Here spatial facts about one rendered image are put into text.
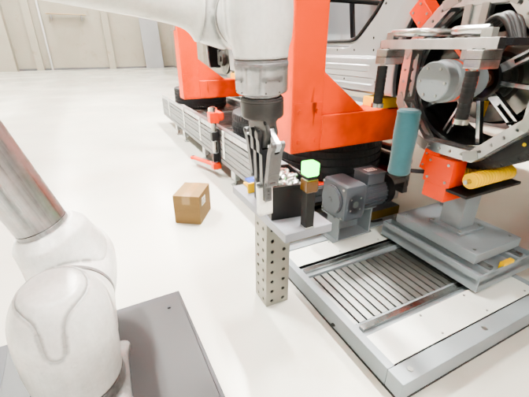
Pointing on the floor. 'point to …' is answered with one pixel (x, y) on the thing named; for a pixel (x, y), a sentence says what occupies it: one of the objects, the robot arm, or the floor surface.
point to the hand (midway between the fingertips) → (264, 198)
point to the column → (271, 265)
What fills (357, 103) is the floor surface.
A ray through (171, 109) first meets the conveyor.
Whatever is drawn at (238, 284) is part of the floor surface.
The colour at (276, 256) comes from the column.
